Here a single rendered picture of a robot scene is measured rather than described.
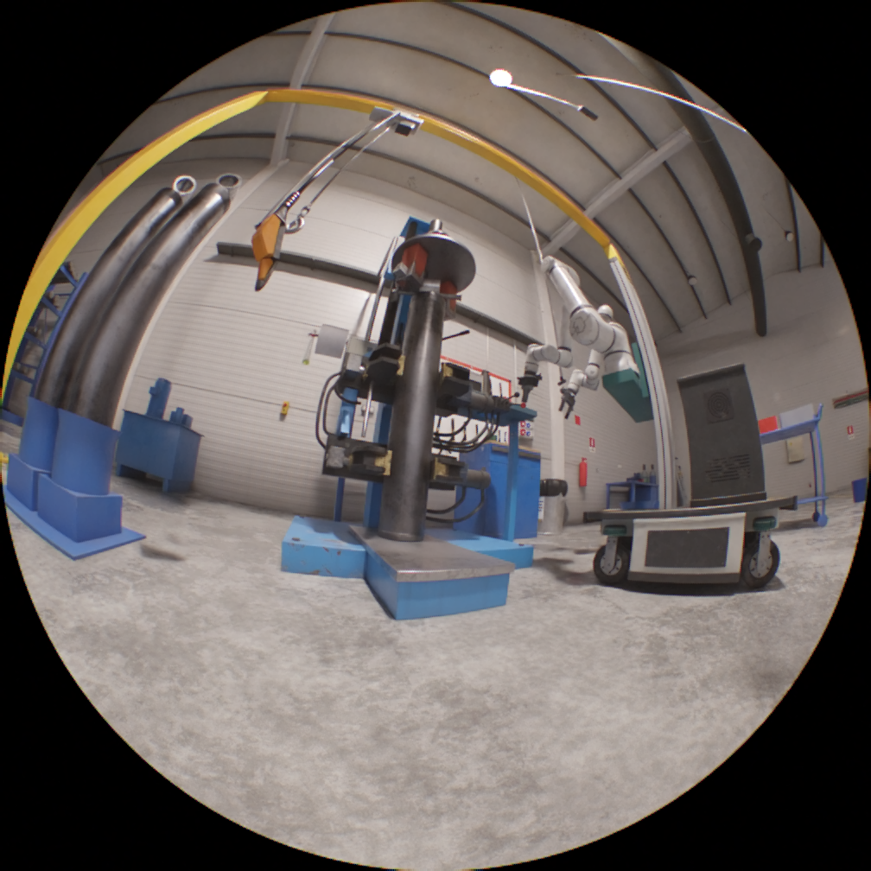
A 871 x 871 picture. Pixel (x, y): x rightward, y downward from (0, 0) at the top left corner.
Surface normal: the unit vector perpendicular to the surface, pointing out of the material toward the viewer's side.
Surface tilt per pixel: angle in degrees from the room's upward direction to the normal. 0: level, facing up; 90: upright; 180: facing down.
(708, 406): 90
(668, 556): 90
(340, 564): 90
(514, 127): 173
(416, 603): 90
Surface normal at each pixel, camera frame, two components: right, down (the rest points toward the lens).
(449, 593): 0.44, -0.18
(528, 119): -0.04, 0.94
